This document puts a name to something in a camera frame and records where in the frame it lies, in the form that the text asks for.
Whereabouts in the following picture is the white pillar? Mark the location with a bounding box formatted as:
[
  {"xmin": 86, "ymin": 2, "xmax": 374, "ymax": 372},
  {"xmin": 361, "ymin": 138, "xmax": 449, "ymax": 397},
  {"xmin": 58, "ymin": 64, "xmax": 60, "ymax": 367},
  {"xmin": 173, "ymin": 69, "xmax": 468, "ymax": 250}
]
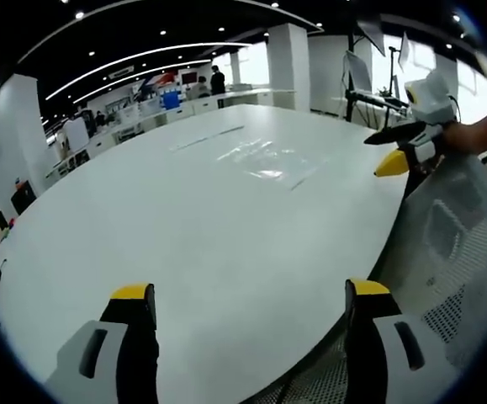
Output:
[
  {"xmin": 0, "ymin": 73, "xmax": 55, "ymax": 218},
  {"xmin": 267, "ymin": 23, "xmax": 311, "ymax": 113}
]

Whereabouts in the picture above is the clear resealable plastic bag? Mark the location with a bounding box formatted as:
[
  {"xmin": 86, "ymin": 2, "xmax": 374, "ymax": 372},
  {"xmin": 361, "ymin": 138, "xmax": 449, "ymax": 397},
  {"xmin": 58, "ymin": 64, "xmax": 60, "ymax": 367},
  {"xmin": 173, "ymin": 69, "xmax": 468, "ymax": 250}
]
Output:
[{"xmin": 216, "ymin": 138, "xmax": 332, "ymax": 191}]

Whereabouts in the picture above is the white mesh office chair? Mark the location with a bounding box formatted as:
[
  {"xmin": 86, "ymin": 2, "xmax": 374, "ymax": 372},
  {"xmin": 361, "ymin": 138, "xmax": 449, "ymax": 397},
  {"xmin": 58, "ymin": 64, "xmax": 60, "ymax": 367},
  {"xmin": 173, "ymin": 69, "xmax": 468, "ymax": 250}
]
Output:
[{"xmin": 242, "ymin": 145, "xmax": 487, "ymax": 404}]

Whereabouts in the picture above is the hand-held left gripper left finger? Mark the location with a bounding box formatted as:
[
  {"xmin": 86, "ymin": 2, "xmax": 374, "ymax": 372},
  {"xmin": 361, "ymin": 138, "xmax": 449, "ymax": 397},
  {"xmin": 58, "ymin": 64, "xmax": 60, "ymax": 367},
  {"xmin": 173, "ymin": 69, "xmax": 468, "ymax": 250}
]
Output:
[{"xmin": 43, "ymin": 283, "xmax": 161, "ymax": 404}]

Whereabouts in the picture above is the black equipment stand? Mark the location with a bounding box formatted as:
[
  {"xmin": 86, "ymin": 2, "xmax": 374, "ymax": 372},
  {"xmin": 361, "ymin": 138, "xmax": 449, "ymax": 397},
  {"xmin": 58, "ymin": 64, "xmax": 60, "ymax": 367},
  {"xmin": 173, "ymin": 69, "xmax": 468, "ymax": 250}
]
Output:
[{"xmin": 341, "ymin": 31, "xmax": 410, "ymax": 130}]

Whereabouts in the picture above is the black softbox light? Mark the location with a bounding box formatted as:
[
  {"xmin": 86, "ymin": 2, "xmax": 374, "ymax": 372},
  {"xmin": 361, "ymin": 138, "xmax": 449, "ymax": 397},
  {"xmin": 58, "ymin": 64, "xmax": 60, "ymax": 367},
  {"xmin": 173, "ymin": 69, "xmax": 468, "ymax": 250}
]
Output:
[{"xmin": 354, "ymin": 12, "xmax": 388, "ymax": 58}]

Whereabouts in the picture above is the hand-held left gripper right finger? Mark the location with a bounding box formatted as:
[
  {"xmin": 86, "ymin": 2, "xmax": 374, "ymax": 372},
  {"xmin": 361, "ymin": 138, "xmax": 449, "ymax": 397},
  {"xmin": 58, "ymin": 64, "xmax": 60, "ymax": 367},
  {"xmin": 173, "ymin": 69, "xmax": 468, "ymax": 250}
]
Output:
[{"xmin": 344, "ymin": 277, "xmax": 458, "ymax": 404}]

